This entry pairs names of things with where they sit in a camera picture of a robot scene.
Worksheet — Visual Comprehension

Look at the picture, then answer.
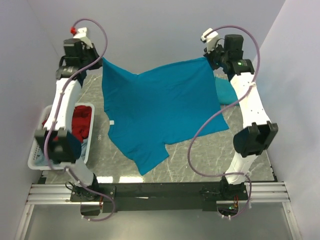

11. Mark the red t shirt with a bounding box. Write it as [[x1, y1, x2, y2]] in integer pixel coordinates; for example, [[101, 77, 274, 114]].
[[41, 105, 92, 144]]

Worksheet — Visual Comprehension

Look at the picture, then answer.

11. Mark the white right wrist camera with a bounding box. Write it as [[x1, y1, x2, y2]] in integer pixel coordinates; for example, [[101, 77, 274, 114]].
[[200, 28, 220, 54]]

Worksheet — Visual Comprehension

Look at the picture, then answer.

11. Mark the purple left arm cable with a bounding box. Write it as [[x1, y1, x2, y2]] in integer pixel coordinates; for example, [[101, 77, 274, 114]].
[[43, 17, 108, 171]]

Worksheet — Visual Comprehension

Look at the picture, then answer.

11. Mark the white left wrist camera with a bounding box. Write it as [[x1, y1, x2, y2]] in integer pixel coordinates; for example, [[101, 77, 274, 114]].
[[70, 26, 93, 49]]

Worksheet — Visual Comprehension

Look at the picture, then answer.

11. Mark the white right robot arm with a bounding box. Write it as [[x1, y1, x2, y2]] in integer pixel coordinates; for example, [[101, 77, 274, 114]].
[[201, 29, 279, 200]]

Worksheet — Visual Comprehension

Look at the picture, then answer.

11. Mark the folded teal t shirt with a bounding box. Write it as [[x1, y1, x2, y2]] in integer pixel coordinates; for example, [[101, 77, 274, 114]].
[[215, 77, 238, 105]]

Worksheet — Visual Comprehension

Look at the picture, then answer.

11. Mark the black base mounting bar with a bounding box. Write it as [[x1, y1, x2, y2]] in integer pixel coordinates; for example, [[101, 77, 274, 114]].
[[70, 181, 249, 213]]

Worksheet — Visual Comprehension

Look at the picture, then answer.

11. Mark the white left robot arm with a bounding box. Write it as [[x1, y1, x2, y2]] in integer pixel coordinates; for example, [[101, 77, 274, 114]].
[[34, 37, 102, 201]]

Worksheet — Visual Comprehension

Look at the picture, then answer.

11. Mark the light blue t shirt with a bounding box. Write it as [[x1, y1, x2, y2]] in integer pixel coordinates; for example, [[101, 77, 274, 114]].
[[34, 139, 88, 167]]

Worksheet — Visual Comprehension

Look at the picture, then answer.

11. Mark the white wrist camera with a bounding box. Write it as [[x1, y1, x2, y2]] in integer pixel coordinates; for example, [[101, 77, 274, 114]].
[[70, 26, 93, 49], [200, 28, 220, 54]]

